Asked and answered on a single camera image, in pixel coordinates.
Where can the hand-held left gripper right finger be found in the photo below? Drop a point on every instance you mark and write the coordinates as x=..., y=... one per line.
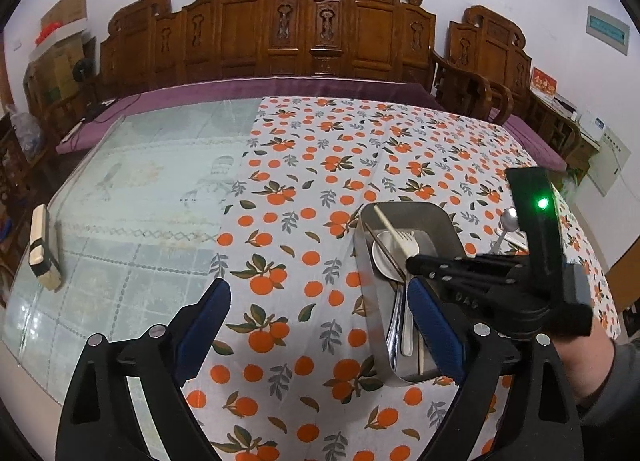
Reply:
x=435, y=331

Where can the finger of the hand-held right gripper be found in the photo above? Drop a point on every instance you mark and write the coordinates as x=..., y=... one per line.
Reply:
x=465, y=282
x=465, y=263

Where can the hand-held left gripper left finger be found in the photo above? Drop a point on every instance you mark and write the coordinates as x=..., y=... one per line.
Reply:
x=200, y=336

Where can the stainless steel tray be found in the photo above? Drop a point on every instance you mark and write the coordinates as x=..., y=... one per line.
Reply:
x=370, y=301

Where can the small metal spoon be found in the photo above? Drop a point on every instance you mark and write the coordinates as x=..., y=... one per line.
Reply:
x=387, y=261

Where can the brown wooden chopstick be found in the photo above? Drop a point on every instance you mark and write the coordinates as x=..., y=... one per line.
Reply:
x=380, y=248

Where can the cream chopstick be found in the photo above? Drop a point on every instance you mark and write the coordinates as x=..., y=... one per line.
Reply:
x=387, y=223

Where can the person's right forearm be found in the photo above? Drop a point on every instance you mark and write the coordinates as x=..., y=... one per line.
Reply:
x=600, y=376

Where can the large metal spoon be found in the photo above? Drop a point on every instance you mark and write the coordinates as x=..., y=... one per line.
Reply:
x=510, y=218

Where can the white appliance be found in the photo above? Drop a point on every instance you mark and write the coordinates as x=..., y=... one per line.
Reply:
x=607, y=151

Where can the wooden side table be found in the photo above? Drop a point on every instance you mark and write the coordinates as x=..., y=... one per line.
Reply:
x=552, y=121

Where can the pale patterned table cover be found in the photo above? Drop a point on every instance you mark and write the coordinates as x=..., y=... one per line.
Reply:
x=150, y=191

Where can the red box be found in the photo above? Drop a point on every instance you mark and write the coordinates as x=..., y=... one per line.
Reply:
x=543, y=81

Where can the orange print tablecloth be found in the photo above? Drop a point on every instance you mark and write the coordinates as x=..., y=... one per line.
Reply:
x=310, y=181

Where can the wooden block with black tape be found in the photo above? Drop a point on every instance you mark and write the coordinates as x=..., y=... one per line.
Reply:
x=42, y=256

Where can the carved wooden armchair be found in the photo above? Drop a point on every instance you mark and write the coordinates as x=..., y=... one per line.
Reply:
x=490, y=56

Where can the clear plastic bag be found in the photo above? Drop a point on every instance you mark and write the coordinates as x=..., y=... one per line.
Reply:
x=22, y=131

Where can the small black fan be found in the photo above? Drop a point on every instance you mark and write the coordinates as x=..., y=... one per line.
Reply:
x=80, y=72

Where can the large cardboard box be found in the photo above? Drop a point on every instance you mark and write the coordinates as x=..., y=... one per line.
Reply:
x=57, y=71

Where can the carved wooden bench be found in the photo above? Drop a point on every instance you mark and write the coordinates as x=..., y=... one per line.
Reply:
x=250, y=31

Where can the white flat box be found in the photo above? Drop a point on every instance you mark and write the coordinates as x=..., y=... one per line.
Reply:
x=60, y=36

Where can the small brown cardboard box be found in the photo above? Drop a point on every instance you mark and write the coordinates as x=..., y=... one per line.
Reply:
x=62, y=11

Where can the white wall electrical panel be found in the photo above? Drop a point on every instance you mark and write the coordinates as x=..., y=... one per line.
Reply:
x=607, y=31

